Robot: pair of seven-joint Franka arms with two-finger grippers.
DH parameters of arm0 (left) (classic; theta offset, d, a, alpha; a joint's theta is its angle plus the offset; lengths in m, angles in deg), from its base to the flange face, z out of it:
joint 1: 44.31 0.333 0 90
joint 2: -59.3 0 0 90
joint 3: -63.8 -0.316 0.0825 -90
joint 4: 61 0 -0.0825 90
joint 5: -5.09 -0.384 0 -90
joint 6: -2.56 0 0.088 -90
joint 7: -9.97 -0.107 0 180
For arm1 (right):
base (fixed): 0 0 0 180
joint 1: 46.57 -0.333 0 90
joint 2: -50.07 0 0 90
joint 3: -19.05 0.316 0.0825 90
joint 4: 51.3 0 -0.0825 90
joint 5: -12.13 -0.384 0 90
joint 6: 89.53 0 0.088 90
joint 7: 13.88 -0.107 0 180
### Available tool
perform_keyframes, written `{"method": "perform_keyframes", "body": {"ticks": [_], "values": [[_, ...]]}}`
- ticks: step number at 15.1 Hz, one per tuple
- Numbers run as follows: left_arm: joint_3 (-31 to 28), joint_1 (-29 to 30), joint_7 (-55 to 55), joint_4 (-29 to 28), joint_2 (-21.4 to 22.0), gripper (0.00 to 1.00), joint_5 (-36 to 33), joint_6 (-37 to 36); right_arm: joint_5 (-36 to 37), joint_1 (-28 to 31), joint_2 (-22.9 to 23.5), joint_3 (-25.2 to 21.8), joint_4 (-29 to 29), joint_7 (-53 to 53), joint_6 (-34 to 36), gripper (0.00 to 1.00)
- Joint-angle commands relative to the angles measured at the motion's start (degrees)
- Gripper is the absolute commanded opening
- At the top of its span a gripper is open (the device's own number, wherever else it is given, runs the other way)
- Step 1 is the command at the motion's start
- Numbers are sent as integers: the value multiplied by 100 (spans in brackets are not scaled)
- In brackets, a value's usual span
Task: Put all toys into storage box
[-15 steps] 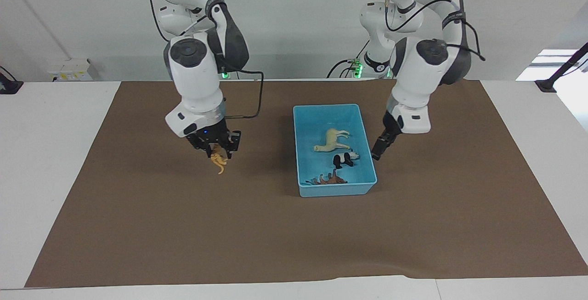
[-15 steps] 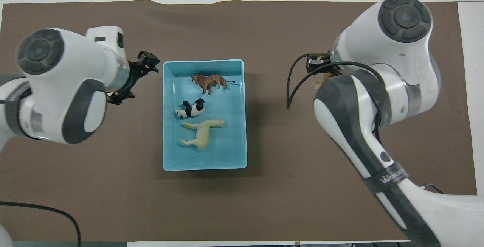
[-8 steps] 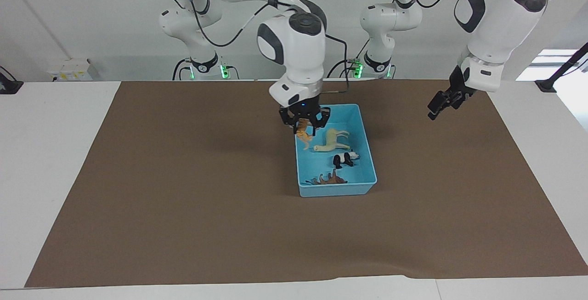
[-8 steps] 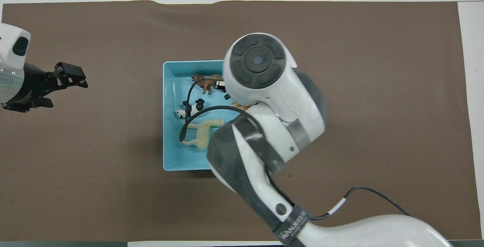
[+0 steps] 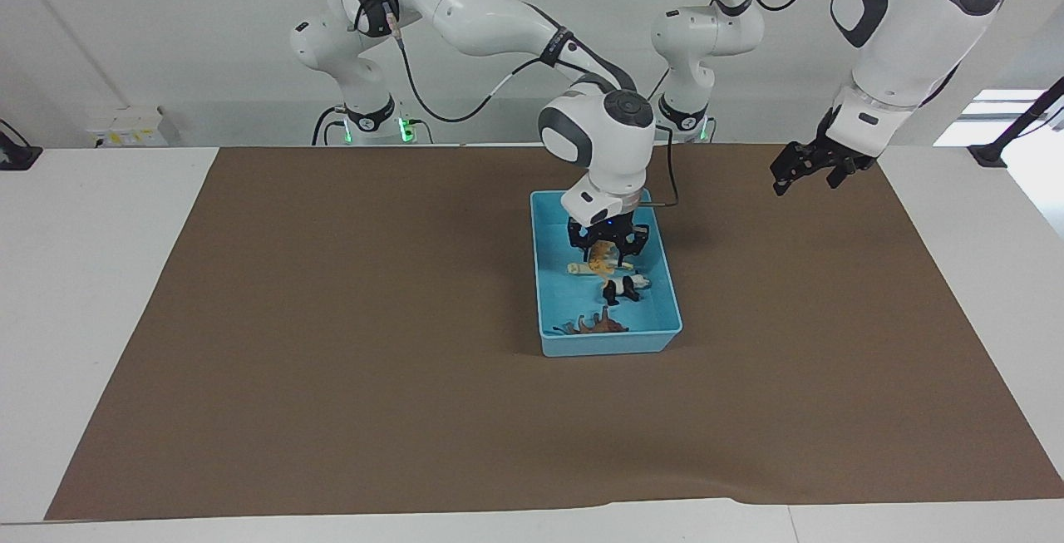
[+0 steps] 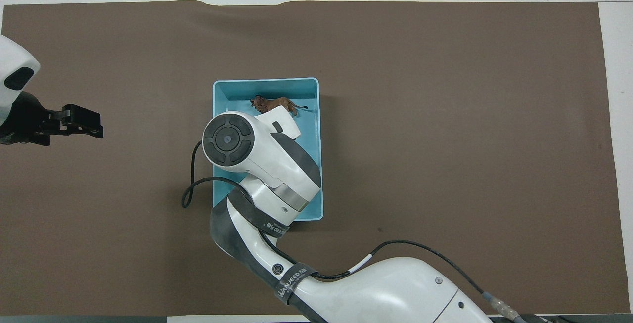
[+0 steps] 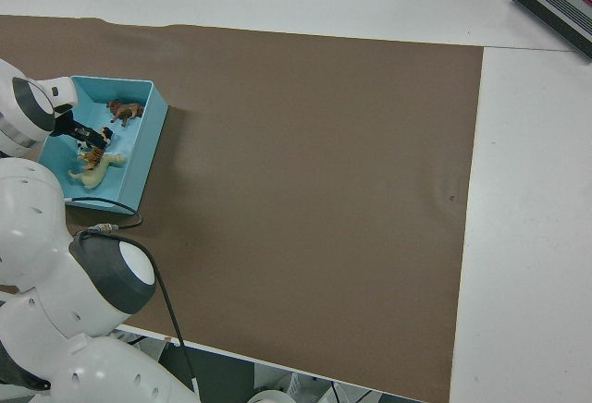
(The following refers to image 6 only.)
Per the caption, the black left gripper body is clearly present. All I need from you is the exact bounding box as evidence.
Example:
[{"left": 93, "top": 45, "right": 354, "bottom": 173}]
[{"left": 0, "top": 90, "right": 63, "bottom": 146}]

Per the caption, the brown lion toy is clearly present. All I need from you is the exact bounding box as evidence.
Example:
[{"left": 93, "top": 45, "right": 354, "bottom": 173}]
[{"left": 249, "top": 94, "right": 309, "bottom": 117}]

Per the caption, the light blue storage box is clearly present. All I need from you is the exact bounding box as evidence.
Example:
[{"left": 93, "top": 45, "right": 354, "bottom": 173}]
[{"left": 212, "top": 77, "right": 324, "bottom": 222}]

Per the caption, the brown table mat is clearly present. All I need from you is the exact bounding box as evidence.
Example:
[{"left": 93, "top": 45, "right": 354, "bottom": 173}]
[{"left": 0, "top": 0, "right": 631, "bottom": 317}]

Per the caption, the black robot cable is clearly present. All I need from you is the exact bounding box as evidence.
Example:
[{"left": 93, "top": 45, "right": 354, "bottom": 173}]
[{"left": 181, "top": 139, "right": 552, "bottom": 323}]

